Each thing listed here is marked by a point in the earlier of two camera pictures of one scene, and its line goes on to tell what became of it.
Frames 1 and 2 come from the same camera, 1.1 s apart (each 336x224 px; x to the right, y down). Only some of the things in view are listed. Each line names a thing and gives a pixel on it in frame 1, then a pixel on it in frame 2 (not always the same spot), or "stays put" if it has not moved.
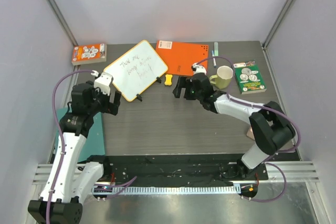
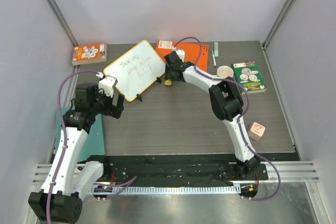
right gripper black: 185,87 -> 171,67
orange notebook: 179,57 stays put
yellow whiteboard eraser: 168,81 stays put
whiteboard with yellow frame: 136,70 stays put
